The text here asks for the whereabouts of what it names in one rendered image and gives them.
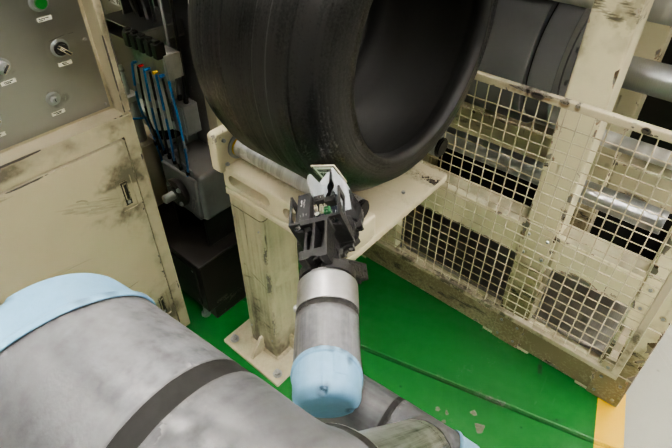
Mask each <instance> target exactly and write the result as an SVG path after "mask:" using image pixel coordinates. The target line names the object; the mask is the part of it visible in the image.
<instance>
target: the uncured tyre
mask: <svg viewBox="0 0 672 448"><path fill-rule="evenodd" d="M497 3H498V0H189V5H188V28H189V41H190V49H191V55H192V60H193V64H194V69H195V72H196V76H197V79H198V82H199V85H200V87H201V90H202V92H203V94H204V96H205V98H206V100H207V102H208V104H209V106H210V108H211V109H212V111H213V112H214V114H215V115H216V117H217V118H218V119H219V120H220V122H221V123H222V124H223V125H224V126H225V127H226V128H227V130H228V131H229V132H230V133H231V134H232V135H233V136H234V137H235V138H236V139H237V140H238V141H239V142H241V143H242V144H243V145H245V146H246V147H248V148H249V149H251V150H253V151H255V152H257V153H259V154H261V155H262V156H264V157H266V158H268V159H270V160H272V161H274V162H276V163H277V164H279V165H281V166H283V167H285V168H287V169H289V170H290V171H292V172H294V173H296V174H298V175H300V176H302V177H304V178H305V179H307V176H308V175H309V174H311V175H312V176H313V177H314V178H315V179H316V180H317V181H318V182H319V183H320V181H321V180H322V179H321V178H320V177H319V176H318V175H317V173H316V172H315V171H314V170H313V169H312V168H311V167H310V166H311V165H335V166H336V168H337V169H338V170H339V171H340V173H341V174H342V175H343V177H344V178H345V179H346V181H347V185H348V186H349V188H350V189H351V191H352V192H356V191H363V190H367V189H370V188H373V187H375V186H378V185H380V184H382V183H385V182H387V181H390V180H392V179H394V178H397V177H399V176H400V175H402V174H404V173H405V172H407V171H408V170H410V169H411V168H412V167H414V166H415V165H416V164H417V163H418V162H420V161H421V160H422V159H423V158H424V157H425V156H426V155H427V154H428V153H429V152H430V150H431V149H432V148H433V147H434V146H435V145H436V143H437V142H438V141H439V140H440V138H441V137H442V136H443V134H444V133H445V131H446V130H447V129H448V127H449V126H450V124H451V122H452V121H453V119H454V118H455V116H456V114H457V113H458V111H459V109H460V107H461V106H462V104H463V102H464V100H465V98H466V96H467V94H468V92H469V90H470V88H471V86H472V83H473V81H474V79H475V76H476V74H477V72H478V69H479V67H480V64H481V61H482V58H483V56H484V53H485V50H486V47H487V44H488V40H489V37H490V33H491V30H492V26H493V22H494V18H495V13H496V8H497Z"/></svg>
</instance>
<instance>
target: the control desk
mask: <svg viewBox="0 0 672 448"><path fill-rule="evenodd" d="M129 110H131V109H130V105H129V102H128V98H127V95H126V91H125V88H124V84H123V81H122V77H121V73H120V70H119V66H118V63H117V59H116V56H115V52H114V49H113V45H112V42H111V38H110V34H109V31H108V27H107V24H106V20H105V17H104V13H103V10H102V6H101V2H100V0H0V306H1V305H2V304H3V303H4V302H5V300H6V299H7V298H8V297H9V296H11V295H13V294H14V293H16V292H18V291H20V290H22V289H24V288H26V287H28V286H30V285H33V284H35V283H38V282H40V281H43V280H46V279H49V278H53V277H56V276H61V275H66V274H74V273H93V274H100V275H104V276H107V277H110V278H112V279H114V280H116V281H118V282H120V283H121V284H123V285H125V286H126V287H128V288H129V289H131V290H133V291H138V292H141V293H144V294H146V295H147V296H149V297H150V298H151V299H152V300H153V301H154V302H155V304H156V306H157V307H158V308H160V309H161V310H163V311H164V312H166V313H167V314H168V315H170V316H171V317H173V318H174V319H176V320H177V321H178V322H180V323H181V324H183V325H184V326H187V325H189V324H190V320H189V316H188V313H187V309H186V305H185V302H184V298H183V295H182V291H181V288H180V284H179V281H178V277H177V274H176V270H175V267H174V263H173V259H172V256H171V252H170V249H169V245H168V242H167V238H166V235H165V231H164V228H163V224H162V220H161V217H160V213H159V210H158V206H157V203H156V199H155V196H154V192H153V189H152V185H151V182H150V178H149V174H148V171H147V167H146V164H145V160H144V157H143V153H142V150H141V146H140V143H139V139H138V136H137V132H136V128H135V125H134V121H133V118H132V114H131V112H129Z"/></svg>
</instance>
